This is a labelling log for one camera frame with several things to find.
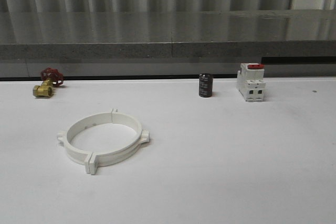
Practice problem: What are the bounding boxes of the brass valve red handwheel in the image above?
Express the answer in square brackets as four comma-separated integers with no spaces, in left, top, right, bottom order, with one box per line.
[33,67,64,98]

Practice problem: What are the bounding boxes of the grey stone counter ledge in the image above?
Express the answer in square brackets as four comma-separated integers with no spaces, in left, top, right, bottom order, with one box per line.
[1,10,335,63]

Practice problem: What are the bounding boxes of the black cylindrical capacitor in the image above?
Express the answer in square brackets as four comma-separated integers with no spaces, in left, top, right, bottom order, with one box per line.
[198,73,213,98]

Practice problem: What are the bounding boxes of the white half-ring pipe clamp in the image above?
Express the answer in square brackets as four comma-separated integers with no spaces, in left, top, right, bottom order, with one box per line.
[57,109,117,175]
[85,110,150,175]

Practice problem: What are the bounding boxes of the white circuit breaker red switch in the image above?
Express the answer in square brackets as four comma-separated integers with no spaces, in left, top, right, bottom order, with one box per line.
[237,63,266,102]

